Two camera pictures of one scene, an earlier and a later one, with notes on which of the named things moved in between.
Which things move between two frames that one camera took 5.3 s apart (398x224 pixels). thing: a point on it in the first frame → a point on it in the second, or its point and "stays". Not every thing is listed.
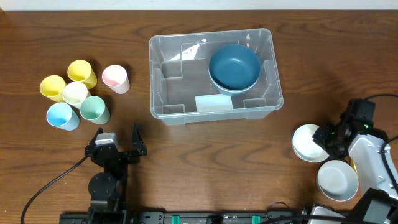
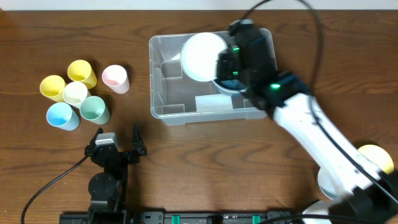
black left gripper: [139, 150] stays
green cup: [93, 109] stays
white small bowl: [304, 145] → [199, 54]
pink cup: [116, 78] stays
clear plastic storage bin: [181, 92] stays
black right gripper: [318, 137] → [228, 58]
